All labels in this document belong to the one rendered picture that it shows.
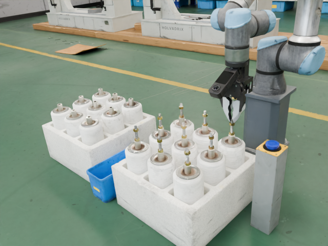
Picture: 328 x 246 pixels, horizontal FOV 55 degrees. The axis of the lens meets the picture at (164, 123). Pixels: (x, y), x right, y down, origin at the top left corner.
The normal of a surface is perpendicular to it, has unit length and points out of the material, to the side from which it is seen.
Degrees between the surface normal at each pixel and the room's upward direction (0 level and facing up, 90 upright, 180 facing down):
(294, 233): 0
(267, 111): 90
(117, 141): 90
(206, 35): 90
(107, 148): 90
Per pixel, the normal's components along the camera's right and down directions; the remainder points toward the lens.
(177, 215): -0.70, 0.36
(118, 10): 0.75, 0.25
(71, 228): -0.07, -0.89
